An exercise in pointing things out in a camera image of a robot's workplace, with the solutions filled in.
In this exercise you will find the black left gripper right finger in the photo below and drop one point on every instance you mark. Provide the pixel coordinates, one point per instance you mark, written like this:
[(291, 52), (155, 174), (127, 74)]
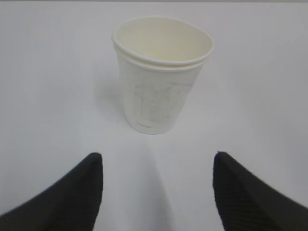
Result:
[(246, 203)]

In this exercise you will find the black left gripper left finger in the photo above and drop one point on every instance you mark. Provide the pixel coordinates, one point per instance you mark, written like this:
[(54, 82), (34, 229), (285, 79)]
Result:
[(70, 204)]

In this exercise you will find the white paper cup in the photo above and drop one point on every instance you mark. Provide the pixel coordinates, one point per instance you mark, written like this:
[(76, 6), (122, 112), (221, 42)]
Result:
[(159, 60)]

